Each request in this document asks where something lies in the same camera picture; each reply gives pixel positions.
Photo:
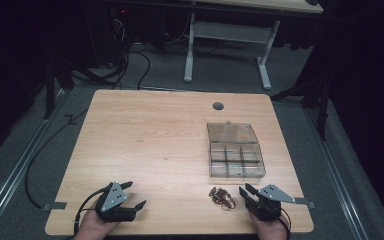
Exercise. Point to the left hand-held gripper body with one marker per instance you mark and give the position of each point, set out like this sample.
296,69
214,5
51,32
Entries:
113,198

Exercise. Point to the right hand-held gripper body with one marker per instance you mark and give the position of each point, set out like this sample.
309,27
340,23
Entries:
268,201

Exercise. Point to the clear plastic compartment box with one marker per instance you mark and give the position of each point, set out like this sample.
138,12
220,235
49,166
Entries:
234,156

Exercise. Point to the person's right hand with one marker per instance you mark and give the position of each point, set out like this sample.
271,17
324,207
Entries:
270,229

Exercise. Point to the person's left hand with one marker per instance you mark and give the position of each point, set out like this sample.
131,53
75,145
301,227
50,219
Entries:
93,227

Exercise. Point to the grey tape strip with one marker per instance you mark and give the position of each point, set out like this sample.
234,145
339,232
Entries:
305,201
55,206

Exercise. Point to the grey round table grommet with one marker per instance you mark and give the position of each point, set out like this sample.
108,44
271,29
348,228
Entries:
218,106

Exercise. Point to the black metal stand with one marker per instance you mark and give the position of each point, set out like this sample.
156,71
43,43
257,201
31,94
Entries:
49,90
323,113

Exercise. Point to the white-framed background desk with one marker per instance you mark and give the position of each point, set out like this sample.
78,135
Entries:
230,31

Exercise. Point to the metal floor rail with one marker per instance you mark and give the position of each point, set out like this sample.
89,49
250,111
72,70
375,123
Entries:
334,173
13,174

